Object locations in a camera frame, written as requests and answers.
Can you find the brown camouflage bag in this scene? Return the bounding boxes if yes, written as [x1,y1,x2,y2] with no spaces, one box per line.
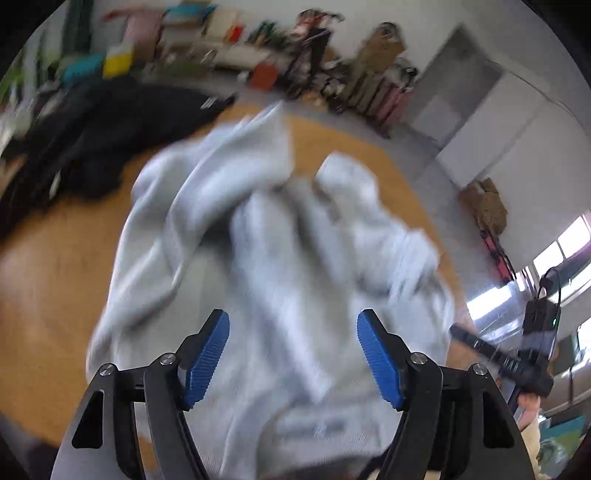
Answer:
[459,178,508,237]

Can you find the orange paper bag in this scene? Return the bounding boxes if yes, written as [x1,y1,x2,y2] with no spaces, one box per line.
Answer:
[249,62,280,91]

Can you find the person's right hand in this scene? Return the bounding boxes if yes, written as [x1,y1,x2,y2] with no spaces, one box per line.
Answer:
[517,393,541,431]

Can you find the grey knit sweater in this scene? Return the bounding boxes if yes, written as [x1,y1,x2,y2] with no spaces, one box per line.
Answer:
[86,105,455,479]

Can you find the black garment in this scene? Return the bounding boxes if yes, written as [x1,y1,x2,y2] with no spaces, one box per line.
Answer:
[1,77,236,237]

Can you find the brown cardboard boxes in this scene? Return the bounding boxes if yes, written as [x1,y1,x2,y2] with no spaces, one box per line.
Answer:
[356,22,407,73]

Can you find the teal suitcase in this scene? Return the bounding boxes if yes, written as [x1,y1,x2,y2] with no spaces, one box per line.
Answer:
[60,54,105,86]

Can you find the pink suitcase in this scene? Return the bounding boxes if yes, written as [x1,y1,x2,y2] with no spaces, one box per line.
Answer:
[123,10,162,63]

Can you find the black wheeled cart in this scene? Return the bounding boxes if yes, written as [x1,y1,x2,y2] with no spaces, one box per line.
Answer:
[283,8,346,100]

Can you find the yellow bag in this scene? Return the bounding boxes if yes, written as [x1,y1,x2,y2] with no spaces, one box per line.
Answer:
[102,46,133,79]

